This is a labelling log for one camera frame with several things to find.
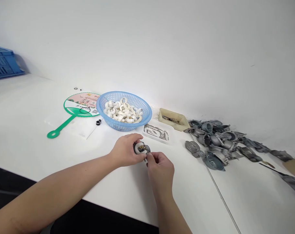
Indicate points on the person's right hand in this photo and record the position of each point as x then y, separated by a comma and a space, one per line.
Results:
161, 167

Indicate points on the person's left hand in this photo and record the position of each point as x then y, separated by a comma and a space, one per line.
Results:
126, 151

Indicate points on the clear tray of metal pins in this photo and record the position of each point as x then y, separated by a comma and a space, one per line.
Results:
157, 132

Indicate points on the pile of white plastic floats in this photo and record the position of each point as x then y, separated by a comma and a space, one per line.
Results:
123, 112

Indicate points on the blue plastic basket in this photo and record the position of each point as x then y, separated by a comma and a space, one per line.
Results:
124, 111

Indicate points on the black cylindrical bushing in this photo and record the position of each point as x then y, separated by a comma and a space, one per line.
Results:
98, 122

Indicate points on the white paper sheet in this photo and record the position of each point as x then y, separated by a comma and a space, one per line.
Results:
85, 130

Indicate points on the beige plastic tray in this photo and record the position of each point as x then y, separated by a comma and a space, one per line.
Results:
173, 119

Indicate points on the green plastic hand fan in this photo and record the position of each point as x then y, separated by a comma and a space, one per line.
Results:
74, 109

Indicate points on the pile of grey metal castings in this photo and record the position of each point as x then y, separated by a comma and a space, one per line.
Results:
225, 143

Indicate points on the black thin tool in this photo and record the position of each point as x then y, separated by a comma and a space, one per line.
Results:
275, 170

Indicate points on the person's body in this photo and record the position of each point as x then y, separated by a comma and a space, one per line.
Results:
20, 195

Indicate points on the blue plastic crate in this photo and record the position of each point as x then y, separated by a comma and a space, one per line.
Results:
2, 63

